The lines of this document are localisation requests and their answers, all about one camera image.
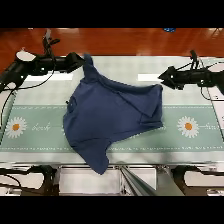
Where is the blue T-shirt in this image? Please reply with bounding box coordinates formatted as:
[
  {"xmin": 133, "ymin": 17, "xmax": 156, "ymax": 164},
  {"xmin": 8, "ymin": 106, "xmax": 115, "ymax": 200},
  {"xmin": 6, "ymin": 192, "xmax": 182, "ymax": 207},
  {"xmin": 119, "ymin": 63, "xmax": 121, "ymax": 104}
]
[{"xmin": 62, "ymin": 53, "xmax": 165, "ymax": 176}]

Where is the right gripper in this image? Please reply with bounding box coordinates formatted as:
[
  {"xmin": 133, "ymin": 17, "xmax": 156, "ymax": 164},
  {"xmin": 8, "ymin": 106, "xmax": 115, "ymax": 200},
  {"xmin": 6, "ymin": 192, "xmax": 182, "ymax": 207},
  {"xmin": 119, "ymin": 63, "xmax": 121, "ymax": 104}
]
[{"xmin": 157, "ymin": 65, "xmax": 189, "ymax": 91}]

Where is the black cable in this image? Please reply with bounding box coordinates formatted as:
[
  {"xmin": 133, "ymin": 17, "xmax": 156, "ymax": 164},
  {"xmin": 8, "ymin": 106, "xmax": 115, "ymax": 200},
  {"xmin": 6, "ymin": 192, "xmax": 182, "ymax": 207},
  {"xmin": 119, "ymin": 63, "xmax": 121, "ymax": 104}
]
[{"xmin": 0, "ymin": 63, "xmax": 58, "ymax": 129}]

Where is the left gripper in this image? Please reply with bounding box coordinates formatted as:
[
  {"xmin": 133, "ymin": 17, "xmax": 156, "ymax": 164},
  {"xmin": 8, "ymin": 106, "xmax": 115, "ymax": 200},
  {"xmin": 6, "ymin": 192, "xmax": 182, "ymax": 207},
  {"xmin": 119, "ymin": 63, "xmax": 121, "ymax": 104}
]
[{"xmin": 64, "ymin": 51, "xmax": 85, "ymax": 73}]

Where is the silver frame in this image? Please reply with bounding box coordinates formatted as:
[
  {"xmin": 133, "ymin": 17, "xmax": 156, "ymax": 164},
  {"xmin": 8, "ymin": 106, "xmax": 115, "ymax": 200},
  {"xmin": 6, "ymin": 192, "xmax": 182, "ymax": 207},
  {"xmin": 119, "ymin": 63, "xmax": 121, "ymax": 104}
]
[{"xmin": 0, "ymin": 161, "xmax": 224, "ymax": 197}]

